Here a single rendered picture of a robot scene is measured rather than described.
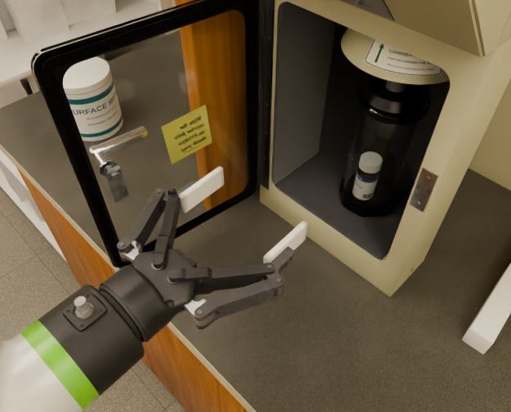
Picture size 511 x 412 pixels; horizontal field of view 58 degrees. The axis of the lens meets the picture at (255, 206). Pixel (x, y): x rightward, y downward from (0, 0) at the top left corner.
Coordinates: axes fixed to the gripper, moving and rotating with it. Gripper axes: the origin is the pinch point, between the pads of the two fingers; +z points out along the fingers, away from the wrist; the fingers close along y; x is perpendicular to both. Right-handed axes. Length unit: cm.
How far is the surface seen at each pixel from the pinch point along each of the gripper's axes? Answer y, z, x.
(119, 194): 19.3, -7.4, 6.0
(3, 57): 113, 14, 30
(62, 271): 109, -1, 122
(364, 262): -8.4, 19.3, 24.1
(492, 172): -15, 62, 28
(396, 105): -3.7, 25.8, -2.9
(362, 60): 0.4, 21.0, -10.5
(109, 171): 19.6, -7.6, 1.4
